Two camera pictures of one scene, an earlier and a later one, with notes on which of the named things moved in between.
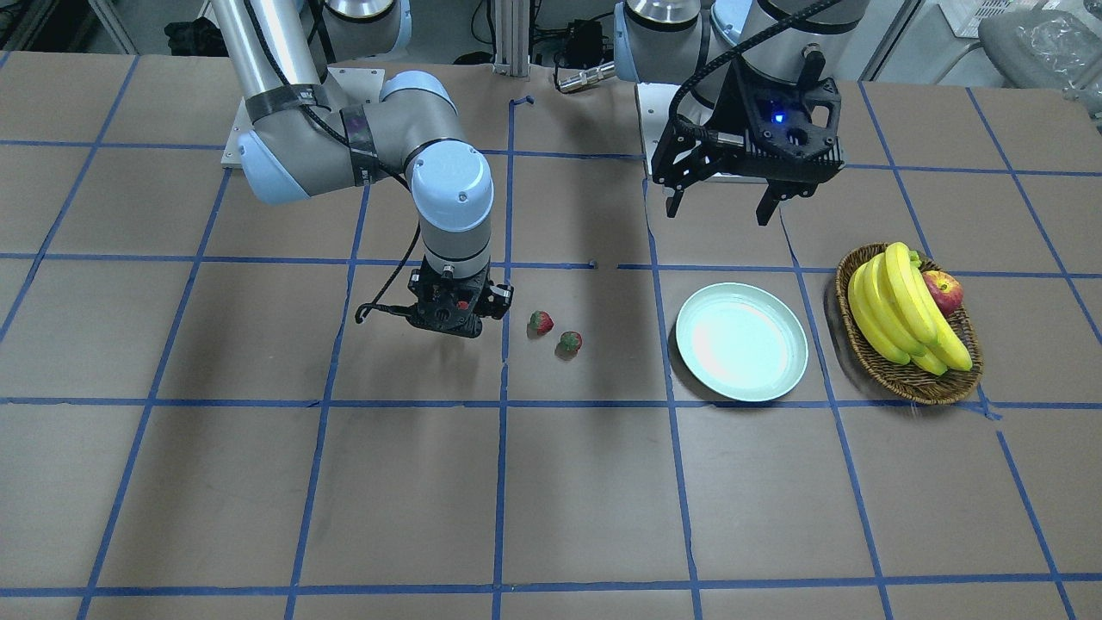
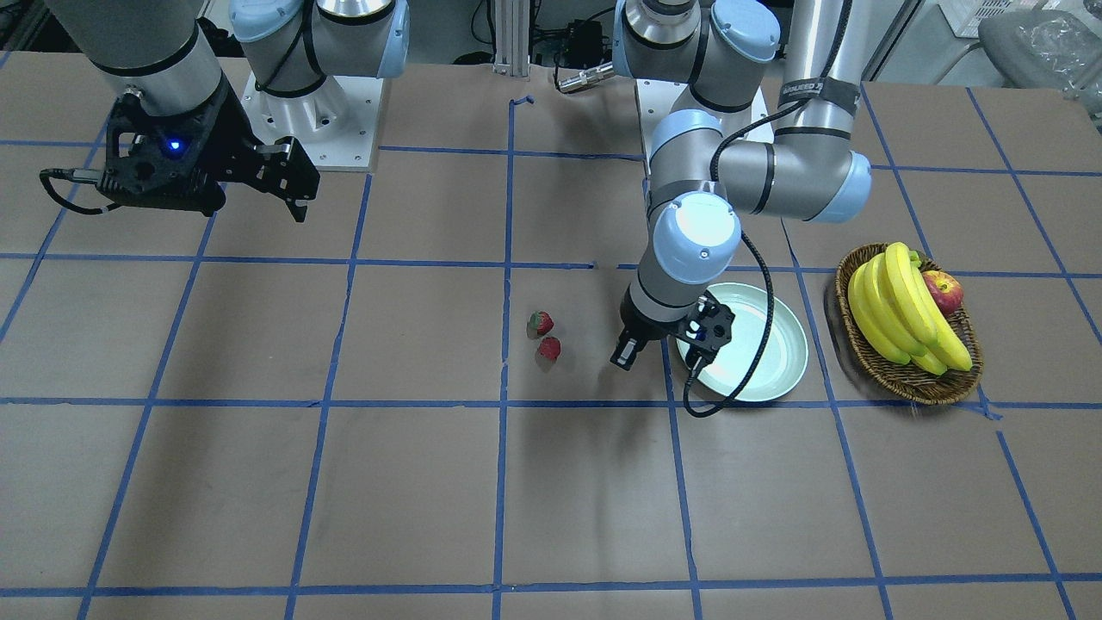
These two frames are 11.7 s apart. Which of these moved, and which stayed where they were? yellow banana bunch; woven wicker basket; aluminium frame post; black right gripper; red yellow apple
Moved: black right gripper
Stayed: aluminium frame post; red yellow apple; yellow banana bunch; woven wicker basket
